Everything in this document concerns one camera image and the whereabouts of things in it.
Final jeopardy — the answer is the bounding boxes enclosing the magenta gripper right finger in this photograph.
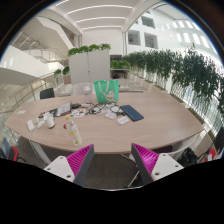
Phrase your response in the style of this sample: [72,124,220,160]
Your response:
[131,143,183,185]

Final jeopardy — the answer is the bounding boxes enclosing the dark blue notebook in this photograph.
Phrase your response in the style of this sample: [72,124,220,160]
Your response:
[121,105,143,121]

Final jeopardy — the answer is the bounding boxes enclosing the clear water bottle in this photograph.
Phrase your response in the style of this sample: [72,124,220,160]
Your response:
[83,85,92,104]

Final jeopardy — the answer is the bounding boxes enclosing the black office chair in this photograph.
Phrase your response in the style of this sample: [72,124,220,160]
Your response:
[40,88,55,99]

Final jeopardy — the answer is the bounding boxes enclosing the clear plastic bottle yellow cap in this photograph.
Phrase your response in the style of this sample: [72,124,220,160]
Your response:
[65,115,82,146]

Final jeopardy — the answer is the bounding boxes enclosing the white paper cup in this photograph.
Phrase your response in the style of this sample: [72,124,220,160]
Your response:
[44,114,55,129]

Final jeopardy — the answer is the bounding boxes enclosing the black backpack on floor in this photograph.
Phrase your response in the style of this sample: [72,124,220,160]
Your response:
[177,148,197,167]

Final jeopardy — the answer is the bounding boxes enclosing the hanging green plant row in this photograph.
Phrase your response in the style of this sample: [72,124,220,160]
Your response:
[123,47,224,116]

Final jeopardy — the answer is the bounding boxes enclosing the white paper card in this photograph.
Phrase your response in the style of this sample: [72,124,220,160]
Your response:
[117,116,130,125]

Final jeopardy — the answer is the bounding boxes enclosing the white small packet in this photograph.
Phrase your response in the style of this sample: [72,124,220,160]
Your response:
[105,112,117,120]

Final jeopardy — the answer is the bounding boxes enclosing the tablet with stand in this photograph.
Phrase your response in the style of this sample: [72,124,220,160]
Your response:
[50,102,71,117]

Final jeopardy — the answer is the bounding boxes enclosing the black tangled cables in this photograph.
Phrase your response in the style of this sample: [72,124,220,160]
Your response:
[87,102,125,116]

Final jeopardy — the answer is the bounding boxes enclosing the green shopping bag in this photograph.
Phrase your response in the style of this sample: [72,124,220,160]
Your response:
[94,80,119,103]

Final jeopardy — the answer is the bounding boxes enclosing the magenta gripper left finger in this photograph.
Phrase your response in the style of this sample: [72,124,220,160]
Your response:
[44,144,94,186]

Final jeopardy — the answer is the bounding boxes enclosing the white cabinet with plants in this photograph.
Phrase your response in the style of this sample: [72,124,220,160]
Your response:
[68,43,111,85]

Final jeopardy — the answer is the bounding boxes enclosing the white power adapter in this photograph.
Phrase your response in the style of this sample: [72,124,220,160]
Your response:
[27,120,35,131]

